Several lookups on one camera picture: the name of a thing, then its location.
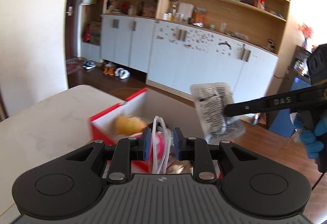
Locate pink plush toy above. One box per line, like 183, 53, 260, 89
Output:
148, 132, 166, 164

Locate clear plastic tube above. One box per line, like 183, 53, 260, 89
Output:
151, 115, 172, 174

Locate silver printed sachet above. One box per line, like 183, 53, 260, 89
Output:
190, 82, 245, 145

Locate blue gloved right hand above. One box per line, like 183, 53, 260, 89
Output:
291, 113, 326, 159

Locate yellow plush toy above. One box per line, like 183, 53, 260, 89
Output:
114, 115, 147, 136

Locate red white cardboard box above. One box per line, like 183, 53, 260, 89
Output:
88, 87, 205, 171

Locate white black sneakers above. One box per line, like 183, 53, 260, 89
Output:
114, 68, 130, 80

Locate orange shoes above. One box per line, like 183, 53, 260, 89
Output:
103, 66, 116, 76

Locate dark sneakers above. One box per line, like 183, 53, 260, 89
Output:
82, 60, 97, 70

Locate small red rug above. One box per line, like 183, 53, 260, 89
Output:
66, 57, 84, 75

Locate brown wooden door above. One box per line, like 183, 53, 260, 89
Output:
65, 0, 80, 60

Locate black cable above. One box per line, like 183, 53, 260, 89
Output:
311, 171, 327, 192

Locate white wall cabinet unit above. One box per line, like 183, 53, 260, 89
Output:
80, 0, 290, 102

